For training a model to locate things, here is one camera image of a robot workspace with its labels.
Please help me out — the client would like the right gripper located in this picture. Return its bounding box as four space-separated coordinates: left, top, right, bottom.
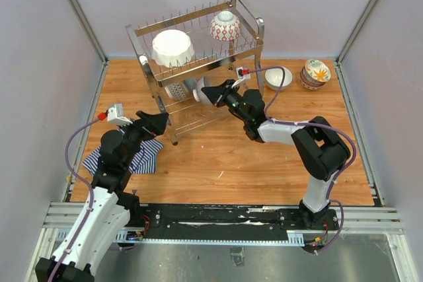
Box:
202 79 250 123

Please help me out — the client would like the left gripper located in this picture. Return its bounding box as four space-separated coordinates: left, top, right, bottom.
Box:
116 110 169 168

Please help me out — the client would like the grey striped bowl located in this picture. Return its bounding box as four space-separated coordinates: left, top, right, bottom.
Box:
192 77 213 106

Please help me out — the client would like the grey wave pattern bowl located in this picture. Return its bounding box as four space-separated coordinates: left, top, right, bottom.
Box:
182 77 197 94

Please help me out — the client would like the steel two-tier dish rack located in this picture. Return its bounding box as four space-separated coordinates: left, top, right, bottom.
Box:
126 0 264 145

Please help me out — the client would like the brown lattice pattern bowl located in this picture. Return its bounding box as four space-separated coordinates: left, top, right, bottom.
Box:
165 83 186 101

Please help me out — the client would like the plain white bowl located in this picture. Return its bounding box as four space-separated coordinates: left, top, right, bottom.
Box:
265 67 293 90

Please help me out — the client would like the grey leaf pattern bowl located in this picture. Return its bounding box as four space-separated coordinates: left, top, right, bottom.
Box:
301 67 319 83

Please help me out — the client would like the pink floral bowl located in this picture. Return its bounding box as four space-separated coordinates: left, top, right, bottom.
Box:
300 69 327 90

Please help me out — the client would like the black diamond pattern bowl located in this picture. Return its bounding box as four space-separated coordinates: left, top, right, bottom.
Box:
301 79 323 90

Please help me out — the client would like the orange green leaf bowl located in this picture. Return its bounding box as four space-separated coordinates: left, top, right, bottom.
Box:
305 59 331 83

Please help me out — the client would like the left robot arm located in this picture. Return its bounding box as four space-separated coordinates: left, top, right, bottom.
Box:
35 110 169 281

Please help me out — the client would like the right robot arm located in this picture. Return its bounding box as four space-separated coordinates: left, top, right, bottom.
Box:
201 79 357 229

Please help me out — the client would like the blue white striped cloth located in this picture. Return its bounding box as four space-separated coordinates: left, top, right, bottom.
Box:
83 139 164 176

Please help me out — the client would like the white scalloped bowl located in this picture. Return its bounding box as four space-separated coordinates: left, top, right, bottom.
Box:
151 30 194 69

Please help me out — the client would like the red diamond pattern bowl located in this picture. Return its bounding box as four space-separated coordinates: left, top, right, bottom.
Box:
209 11 241 42

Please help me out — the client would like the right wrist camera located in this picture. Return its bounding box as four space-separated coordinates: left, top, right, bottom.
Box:
231 67 251 88

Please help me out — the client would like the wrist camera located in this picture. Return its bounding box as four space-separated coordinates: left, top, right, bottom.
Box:
231 67 251 88
97 103 134 127

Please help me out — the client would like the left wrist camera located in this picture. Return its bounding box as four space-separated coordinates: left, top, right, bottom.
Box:
97 103 134 127

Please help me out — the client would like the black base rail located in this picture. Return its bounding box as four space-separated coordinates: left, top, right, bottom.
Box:
130 203 339 242

